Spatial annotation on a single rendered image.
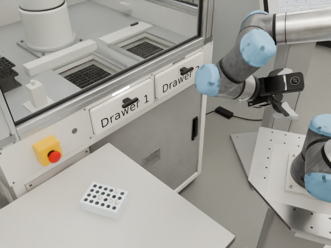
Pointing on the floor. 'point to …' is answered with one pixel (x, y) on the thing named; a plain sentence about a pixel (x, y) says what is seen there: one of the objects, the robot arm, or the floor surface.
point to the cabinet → (142, 143)
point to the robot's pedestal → (280, 186)
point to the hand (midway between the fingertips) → (297, 94)
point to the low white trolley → (215, 241)
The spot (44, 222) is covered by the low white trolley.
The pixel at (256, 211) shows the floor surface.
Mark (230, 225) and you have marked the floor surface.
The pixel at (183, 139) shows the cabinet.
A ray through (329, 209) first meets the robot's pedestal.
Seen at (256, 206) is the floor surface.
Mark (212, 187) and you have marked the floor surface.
